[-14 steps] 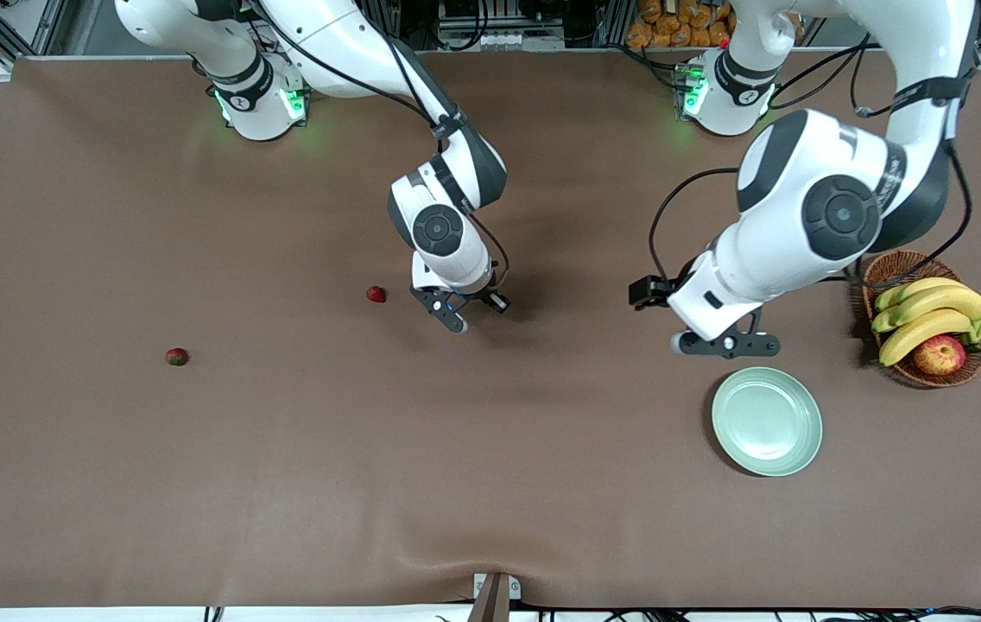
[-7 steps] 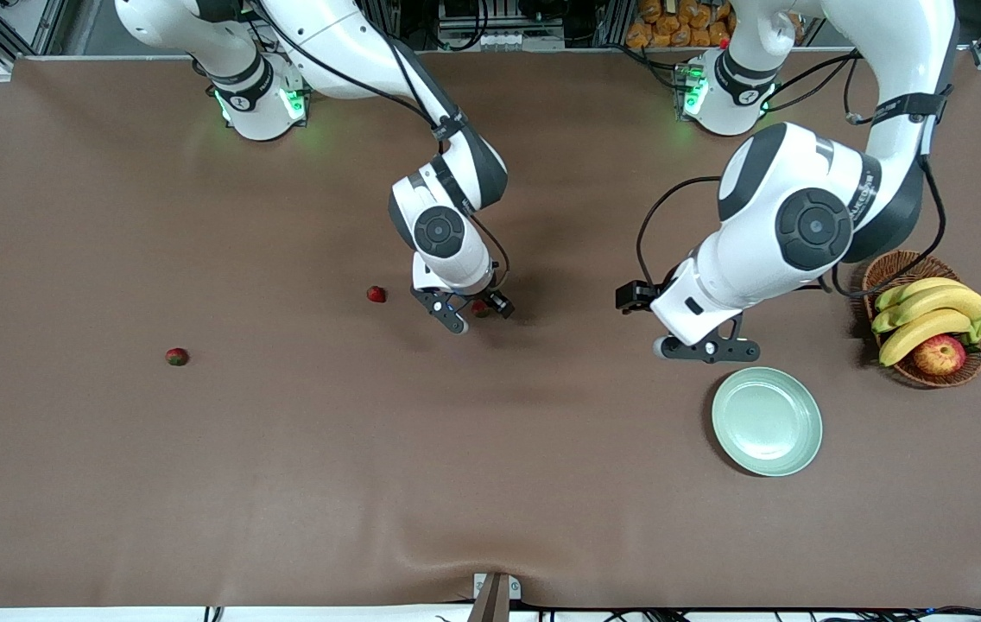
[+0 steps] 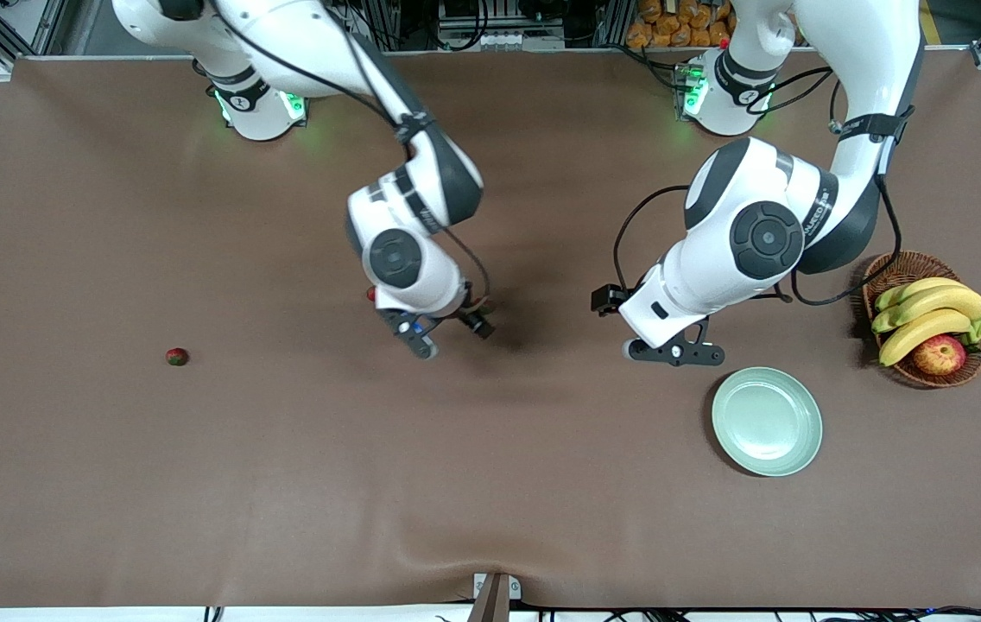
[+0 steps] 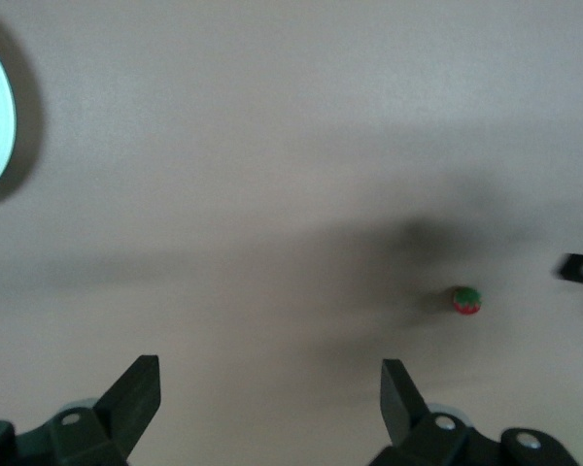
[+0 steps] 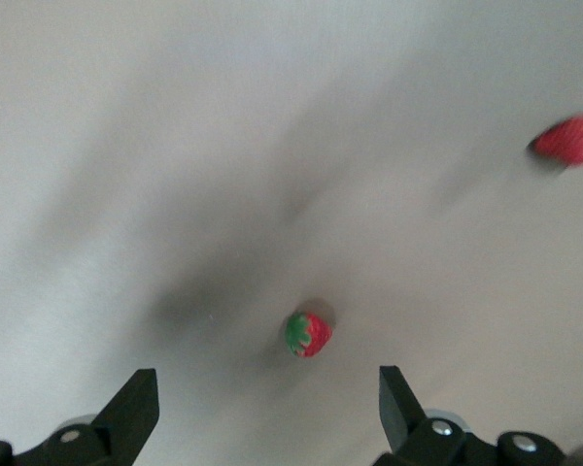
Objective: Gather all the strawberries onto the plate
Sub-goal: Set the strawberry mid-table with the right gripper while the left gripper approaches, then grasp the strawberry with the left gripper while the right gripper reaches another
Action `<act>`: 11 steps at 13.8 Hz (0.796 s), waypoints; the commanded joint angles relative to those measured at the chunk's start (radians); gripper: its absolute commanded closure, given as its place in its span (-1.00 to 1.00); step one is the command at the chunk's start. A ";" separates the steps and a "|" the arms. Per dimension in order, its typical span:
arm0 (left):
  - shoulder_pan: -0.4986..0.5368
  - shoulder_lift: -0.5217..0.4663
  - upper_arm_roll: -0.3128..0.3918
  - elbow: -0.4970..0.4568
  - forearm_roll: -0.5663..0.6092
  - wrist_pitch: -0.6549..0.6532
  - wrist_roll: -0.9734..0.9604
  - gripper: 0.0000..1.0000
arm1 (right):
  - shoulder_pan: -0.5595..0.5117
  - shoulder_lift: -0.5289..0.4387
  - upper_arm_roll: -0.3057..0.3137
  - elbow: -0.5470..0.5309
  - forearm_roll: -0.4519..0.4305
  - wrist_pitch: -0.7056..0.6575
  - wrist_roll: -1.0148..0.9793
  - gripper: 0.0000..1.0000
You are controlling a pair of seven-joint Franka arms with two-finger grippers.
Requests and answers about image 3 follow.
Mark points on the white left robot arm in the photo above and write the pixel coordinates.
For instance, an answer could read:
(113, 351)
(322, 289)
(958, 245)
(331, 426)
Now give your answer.
(853, 52)

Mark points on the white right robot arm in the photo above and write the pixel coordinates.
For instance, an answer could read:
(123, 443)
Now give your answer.
(309, 34)

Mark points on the white socket strip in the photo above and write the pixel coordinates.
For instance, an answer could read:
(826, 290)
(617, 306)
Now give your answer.
(499, 40)

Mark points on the pale green round plate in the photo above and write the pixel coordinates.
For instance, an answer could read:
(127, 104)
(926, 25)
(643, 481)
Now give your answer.
(767, 422)

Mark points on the red yellow apple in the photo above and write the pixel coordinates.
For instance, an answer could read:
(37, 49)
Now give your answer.
(939, 355)

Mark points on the orange snack pile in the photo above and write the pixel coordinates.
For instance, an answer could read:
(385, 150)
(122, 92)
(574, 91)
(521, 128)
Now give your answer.
(680, 22)

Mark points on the brown wicker basket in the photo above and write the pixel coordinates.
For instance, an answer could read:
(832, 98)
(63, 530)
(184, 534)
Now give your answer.
(896, 268)

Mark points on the brown table mat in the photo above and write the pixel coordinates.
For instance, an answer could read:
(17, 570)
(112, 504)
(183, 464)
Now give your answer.
(490, 484)

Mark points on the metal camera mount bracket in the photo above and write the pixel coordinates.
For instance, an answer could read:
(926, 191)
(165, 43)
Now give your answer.
(495, 596)

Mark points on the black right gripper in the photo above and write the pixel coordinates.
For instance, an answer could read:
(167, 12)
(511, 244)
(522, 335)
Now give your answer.
(475, 321)

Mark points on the yellow banana bunch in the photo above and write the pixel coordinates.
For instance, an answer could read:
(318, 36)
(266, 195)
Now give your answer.
(939, 302)

